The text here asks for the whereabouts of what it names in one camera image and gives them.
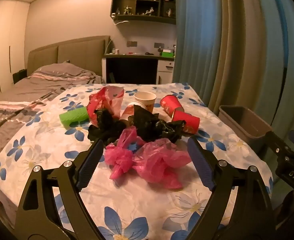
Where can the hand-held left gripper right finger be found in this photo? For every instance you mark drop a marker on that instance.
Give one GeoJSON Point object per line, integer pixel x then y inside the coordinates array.
{"type": "Point", "coordinates": [200, 162]}

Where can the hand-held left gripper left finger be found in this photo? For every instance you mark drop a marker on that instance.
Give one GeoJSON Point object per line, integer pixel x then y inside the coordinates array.
{"type": "Point", "coordinates": [92, 162]}

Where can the grey trash bin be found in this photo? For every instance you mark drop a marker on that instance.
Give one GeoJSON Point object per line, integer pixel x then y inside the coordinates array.
{"type": "Point", "coordinates": [254, 127]}

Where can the small pink plastic bag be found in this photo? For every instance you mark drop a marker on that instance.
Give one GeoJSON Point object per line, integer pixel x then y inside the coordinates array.
{"type": "Point", "coordinates": [122, 157]}

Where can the black plastic bag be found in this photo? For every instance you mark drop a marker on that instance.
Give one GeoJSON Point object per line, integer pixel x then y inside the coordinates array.
{"type": "Point", "coordinates": [104, 127]}
{"type": "Point", "coordinates": [152, 125]}

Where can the large pink plastic bag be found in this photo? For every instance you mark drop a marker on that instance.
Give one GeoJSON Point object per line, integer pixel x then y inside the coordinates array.
{"type": "Point", "coordinates": [159, 162]}

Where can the red paper cup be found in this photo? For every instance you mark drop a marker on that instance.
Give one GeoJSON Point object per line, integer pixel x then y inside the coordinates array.
{"type": "Point", "coordinates": [170, 103]}
{"type": "Point", "coordinates": [188, 121]}

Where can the green textured roll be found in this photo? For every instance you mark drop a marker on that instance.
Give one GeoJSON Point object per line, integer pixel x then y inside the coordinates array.
{"type": "Point", "coordinates": [73, 116]}

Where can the orange patterned paper cup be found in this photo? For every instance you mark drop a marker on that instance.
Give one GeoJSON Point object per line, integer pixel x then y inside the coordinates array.
{"type": "Point", "coordinates": [128, 112]}

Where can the red white plastic bag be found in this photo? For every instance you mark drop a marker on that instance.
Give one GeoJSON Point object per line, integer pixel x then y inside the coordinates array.
{"type": "Point", "coordinates": [112, 100]}

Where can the white paper cup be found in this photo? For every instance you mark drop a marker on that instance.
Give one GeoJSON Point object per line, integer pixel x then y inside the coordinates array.
{"type": "Point", "coordinates": [145, 102]}

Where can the floral blue white blanket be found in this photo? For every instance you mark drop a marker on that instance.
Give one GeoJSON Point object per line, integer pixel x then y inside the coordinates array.
{"type": "Point", "coordinates": [142, 205]}

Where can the grey pillow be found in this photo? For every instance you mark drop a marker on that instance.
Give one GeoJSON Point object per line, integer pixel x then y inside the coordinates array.
{"type": "Point", "coordinates": [62, 71]}

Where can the white drawer cabinet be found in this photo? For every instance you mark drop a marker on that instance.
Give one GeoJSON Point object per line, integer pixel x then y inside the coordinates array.
{"type": "Point", "coordinates": [165, 72]}

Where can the grey striped duvet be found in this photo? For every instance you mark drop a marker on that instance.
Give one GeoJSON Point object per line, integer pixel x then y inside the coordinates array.
{"type": "Point", "coordinates": [17, 97]}

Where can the dark top desk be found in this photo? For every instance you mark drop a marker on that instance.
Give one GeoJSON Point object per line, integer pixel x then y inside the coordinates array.
{"type": "Point", "coordinates": [129, 68]}

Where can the blue grey curtain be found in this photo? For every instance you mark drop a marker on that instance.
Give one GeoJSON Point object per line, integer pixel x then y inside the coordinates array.
{"type": "Point", "coordinates": [236, 42]}

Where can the beige padded headboard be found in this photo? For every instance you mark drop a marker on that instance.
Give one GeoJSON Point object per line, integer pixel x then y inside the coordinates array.
{"type": "Point", "coordinates": [79, 52]}

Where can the black bedside stand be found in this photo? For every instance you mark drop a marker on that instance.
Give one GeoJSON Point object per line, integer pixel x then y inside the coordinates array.
{"type": "Point", "coordinates": [19, 76]}

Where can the green box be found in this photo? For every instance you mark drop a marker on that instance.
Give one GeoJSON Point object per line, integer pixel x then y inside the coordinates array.
{"type": "Point", "coordinates": [167, 54]}

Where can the white wardrobe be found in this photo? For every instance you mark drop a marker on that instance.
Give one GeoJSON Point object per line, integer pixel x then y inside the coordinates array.
{"type": "Point", "coordinates": [4, 50]}

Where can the group of small figurines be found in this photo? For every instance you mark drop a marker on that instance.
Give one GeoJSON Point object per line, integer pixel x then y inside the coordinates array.
{"type": "Point", "coordinates": [149, 11]}

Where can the grey wall outlet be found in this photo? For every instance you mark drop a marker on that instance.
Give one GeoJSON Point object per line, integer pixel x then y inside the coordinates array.
{"type": "Point", "coordinates": [132, 44]}
{"type": "Point", "coordinates": [159, 45]}

